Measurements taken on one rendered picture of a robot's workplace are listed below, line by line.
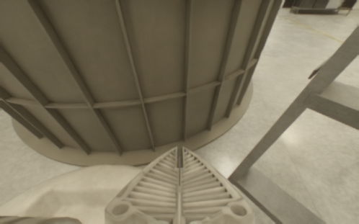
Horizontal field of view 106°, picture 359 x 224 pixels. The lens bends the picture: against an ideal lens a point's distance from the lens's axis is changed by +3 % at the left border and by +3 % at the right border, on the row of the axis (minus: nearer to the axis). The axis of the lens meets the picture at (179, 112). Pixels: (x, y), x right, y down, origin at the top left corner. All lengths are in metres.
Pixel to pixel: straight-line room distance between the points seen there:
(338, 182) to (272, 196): 0.65
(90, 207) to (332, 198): 1.04
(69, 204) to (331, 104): 0.65
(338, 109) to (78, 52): 0.63
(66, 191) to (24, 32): 0.45
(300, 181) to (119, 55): 1.03
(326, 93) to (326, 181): 0.80
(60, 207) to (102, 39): 0.49
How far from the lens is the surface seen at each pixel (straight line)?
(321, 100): 0.35
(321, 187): 1.07
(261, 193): 0.52
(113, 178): 0.46
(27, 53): 0.64
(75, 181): 0.51
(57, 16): 0.53
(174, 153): 0.17
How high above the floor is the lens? 0.75
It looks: 44 degrees down
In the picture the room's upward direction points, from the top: straight up
